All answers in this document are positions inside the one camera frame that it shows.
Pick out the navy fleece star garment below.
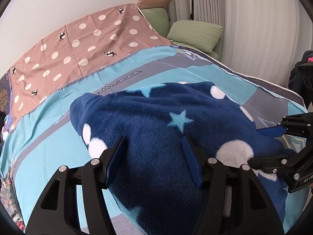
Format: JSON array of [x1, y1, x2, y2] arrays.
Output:
[[70, 82, 294, 234]]

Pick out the dark clothes on chair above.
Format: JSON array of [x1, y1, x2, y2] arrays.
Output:
[[288, 50, 312, 108]]

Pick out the floral patterned garment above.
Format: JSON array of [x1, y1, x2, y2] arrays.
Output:
[[1, 172, 25, 232]]

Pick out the teal grey geometric bedsheet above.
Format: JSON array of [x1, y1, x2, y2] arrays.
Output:
[[1, 46, 306, 221]]

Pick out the green pillow front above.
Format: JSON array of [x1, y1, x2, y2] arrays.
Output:
[[167, 20, 223, 53]]

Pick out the green pillow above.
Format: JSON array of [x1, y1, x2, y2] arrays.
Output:
[[167, 20, 223, 53], [141, 8, 170, 37]]

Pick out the green pillow back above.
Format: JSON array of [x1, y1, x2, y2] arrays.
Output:
[[141, 8, 170, 37]]

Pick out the pink polka dot sheet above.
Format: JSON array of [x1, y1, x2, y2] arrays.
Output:
[[8, 3, 170, 131]]

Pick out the tan pillow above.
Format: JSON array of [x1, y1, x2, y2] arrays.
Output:
[[136, 0, 170, 10]]

